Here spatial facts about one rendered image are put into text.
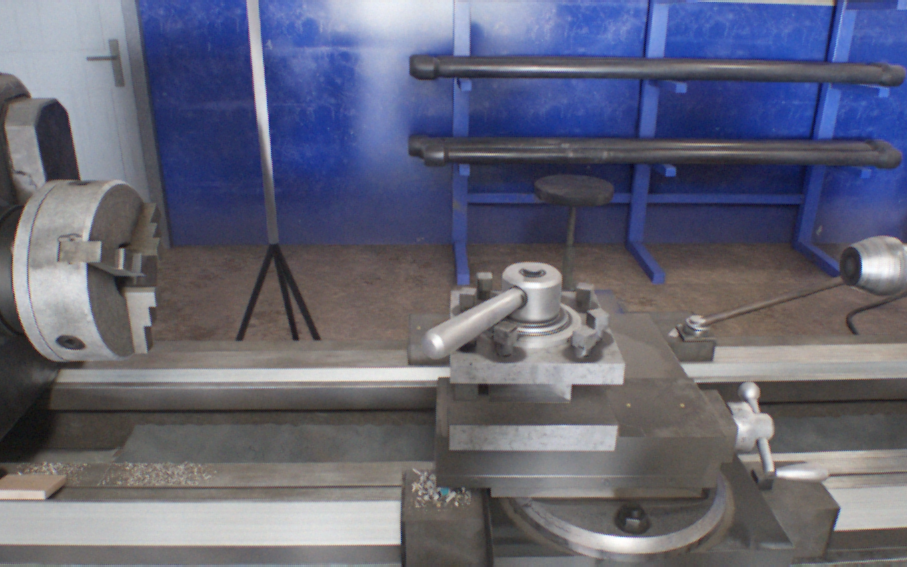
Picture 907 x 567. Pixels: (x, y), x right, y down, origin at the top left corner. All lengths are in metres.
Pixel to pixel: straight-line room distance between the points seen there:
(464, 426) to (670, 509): 0.25
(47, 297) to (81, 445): 0.47
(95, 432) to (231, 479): 0.44
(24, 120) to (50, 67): 3.16
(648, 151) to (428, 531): 3.00
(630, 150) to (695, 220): 0.90
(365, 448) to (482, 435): 0.56
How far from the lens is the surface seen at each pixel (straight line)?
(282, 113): 4.07
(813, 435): 1.44
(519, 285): 0.71
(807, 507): 1.02
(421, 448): 1.26
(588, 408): 0.76
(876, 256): 1.16
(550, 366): 0.69
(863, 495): 1.12
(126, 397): 1.33
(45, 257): 1.00
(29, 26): 4.40
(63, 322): 1.01
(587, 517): 0.81
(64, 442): 1.45
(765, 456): 0.87
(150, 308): 1.10
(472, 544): 0.93
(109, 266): 1.00
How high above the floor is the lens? 1.48
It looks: 24 degrees down
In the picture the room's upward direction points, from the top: 1 degrees clockwise
